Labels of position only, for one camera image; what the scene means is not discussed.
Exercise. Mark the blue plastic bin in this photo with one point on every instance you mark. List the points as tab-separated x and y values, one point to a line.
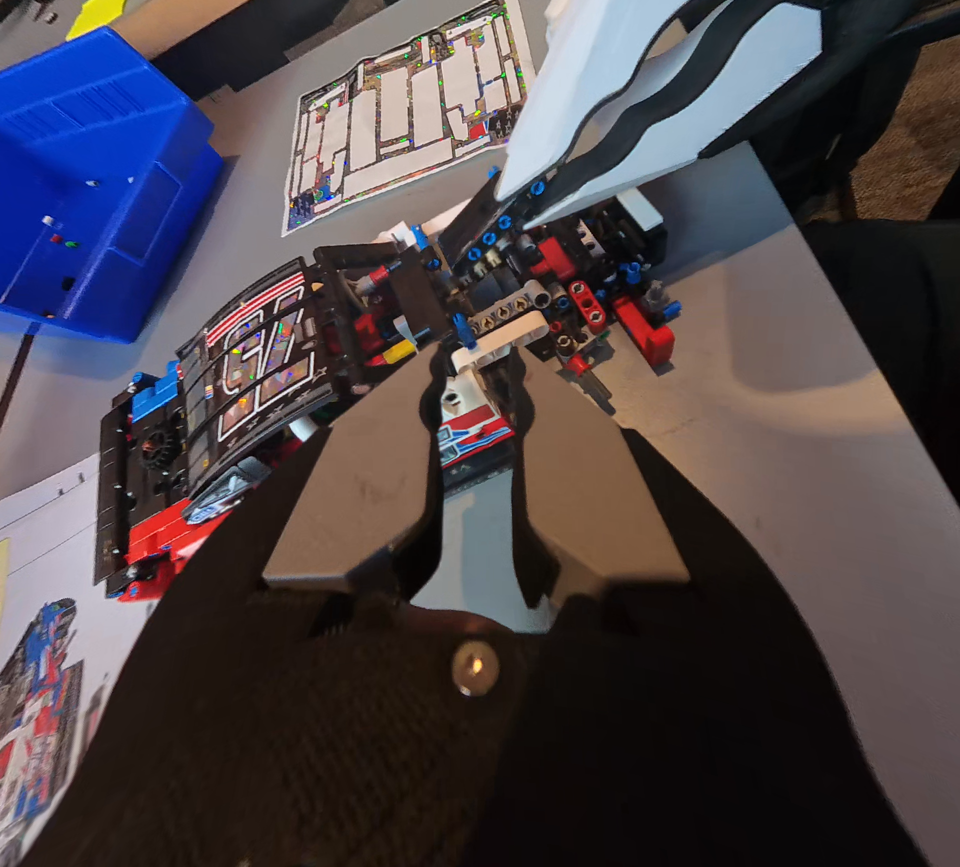
97	169

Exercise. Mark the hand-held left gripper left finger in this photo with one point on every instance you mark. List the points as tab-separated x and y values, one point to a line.
360	499

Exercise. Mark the yellow paper note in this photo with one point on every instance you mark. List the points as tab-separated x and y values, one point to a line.
101	4

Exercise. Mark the toy car chassis parts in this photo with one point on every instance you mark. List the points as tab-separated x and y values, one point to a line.
585	282

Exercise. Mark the holographic sticker sheet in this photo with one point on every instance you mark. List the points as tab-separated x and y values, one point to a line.
397	117

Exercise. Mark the open instruction book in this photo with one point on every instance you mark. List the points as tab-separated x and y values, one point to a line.
45	694

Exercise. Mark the red toy race car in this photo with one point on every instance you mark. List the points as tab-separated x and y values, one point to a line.
255	372

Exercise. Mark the light grey desk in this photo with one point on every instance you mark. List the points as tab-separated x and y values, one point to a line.
750	394

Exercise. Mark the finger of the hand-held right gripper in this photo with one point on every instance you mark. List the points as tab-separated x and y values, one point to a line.
735	94
600	57

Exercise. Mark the black brick assembly blue pins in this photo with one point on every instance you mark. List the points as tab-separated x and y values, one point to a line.
472	229

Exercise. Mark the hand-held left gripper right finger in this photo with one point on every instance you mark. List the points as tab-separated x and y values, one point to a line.
600	499

